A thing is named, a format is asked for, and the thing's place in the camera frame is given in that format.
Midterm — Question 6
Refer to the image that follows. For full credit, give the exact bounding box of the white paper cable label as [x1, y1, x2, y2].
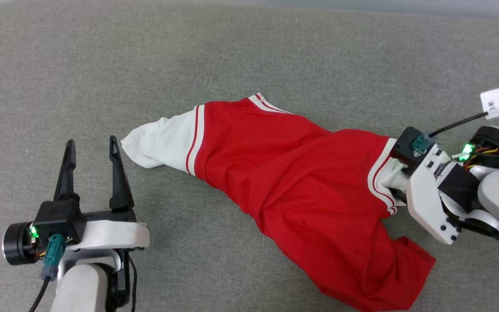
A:
[480, 88, 499, 120]

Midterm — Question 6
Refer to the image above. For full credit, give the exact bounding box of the black cable with teal plug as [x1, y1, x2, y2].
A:
[28, 234, 68, 312]
[411, 101, 499, 156]

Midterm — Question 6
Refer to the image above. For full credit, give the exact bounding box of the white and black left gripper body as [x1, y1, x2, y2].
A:
[73, 209, 151, 252]

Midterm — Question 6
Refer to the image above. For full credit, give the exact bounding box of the red and white shirt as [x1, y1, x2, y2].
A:
[121, 93, 437, 312]

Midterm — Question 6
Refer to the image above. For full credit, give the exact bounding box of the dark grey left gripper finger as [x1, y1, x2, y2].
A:
[109, 135, 135, 211]
[54, 139, 81, 202]

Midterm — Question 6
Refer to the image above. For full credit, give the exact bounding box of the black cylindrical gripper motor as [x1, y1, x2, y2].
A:
[2, 221, 39, 266]
[466, 126, 499, 169]

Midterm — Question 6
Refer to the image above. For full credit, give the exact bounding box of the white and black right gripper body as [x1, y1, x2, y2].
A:
[406, 146, 480, 246]

